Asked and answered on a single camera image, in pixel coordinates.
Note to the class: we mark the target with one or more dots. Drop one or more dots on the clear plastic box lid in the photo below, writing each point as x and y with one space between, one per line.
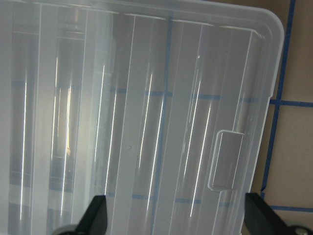
159 105

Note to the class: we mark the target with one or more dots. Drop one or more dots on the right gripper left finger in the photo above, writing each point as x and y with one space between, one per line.
95 219

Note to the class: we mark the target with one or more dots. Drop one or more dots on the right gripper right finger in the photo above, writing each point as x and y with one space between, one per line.
260 219

